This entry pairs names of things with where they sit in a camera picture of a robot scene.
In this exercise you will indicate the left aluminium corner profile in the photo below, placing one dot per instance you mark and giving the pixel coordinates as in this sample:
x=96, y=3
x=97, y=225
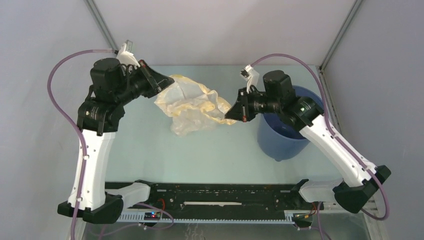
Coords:
x=101, y=23

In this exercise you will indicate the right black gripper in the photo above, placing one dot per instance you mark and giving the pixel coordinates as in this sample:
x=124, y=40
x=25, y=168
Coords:
x=241, y=110

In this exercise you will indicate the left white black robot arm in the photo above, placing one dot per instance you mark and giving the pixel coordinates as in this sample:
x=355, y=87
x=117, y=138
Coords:
x=114, y=85

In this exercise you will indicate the aluminium corner profile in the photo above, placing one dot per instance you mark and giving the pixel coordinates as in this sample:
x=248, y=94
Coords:
x=352, y=13
x=101, y=23

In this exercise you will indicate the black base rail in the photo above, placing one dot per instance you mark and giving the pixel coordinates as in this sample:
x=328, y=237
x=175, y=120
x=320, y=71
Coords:
x=221, y=203

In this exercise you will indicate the translucent white yellow trash bag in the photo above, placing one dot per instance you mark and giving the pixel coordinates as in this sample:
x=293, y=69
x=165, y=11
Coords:
x=192, y=106

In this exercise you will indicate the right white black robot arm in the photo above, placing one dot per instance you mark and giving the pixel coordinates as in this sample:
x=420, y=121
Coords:
x=361, y=179

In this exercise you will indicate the blue plastic trash bin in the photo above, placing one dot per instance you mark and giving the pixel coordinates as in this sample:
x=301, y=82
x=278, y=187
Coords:
x=277, y=140

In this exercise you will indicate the right aluminium corner profile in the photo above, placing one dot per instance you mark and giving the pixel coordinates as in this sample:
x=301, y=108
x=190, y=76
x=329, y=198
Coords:
x=352, y=13

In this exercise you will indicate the right circuit board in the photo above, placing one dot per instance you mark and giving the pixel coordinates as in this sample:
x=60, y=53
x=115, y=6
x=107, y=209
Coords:
x=302, y=217

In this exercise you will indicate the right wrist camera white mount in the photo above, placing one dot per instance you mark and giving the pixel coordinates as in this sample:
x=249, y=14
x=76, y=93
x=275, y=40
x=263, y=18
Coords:
x=251, y=76

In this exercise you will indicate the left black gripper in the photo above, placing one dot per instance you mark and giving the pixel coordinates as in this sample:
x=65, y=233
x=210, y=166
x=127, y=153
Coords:
x=156, y=82

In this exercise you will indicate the left circuit board with leds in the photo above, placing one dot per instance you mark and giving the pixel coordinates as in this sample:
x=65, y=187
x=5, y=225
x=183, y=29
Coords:
x=152, y=216

